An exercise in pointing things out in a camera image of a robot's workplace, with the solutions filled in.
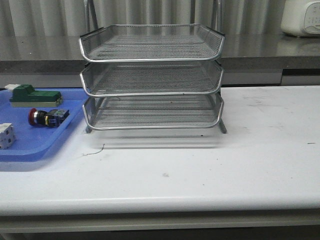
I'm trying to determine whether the red emergency stop button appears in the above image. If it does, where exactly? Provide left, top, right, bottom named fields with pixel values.
left=28, top=108, right=70, bottom=128

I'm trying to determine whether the white appliance on counter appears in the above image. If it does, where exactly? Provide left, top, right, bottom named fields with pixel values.
left=280, top=0, right=320, bottom=37

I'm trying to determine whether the green electrical module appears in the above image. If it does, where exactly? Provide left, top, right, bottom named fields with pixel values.
left=4, top=84, right=63, bottom=107

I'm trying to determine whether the blue plastic tray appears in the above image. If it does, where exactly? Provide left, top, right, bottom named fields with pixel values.
left=0, top=88, right=88, bottom=162

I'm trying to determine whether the silver wire rack frame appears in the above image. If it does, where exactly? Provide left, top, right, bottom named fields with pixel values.
left=84, top=0, right=227, bottom=133

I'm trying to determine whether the grey stone counter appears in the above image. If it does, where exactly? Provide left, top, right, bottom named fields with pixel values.
left=0, top=34, right=320, bottom=75

